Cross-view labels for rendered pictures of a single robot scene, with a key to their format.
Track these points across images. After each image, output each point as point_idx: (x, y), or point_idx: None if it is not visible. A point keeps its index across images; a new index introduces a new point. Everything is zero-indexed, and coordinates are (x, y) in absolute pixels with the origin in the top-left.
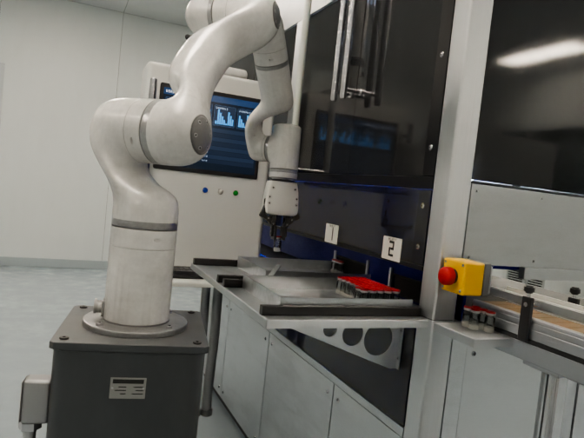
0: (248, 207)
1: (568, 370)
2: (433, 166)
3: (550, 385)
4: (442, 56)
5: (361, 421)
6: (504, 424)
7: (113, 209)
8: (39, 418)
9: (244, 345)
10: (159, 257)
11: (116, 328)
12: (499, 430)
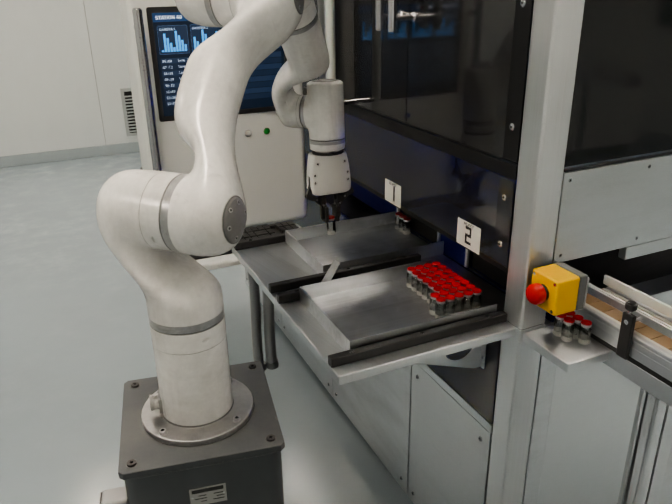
0: (284, 144)
1: (671, 399)
2: (515, 152)
3: (650, 399)
4: (524, 5)
5: (445, 404)
6: (599, 403)
7: (148, 309)
8: None
9: None
10: (212, 354)
11: (181, 433)
12: (593, 410)
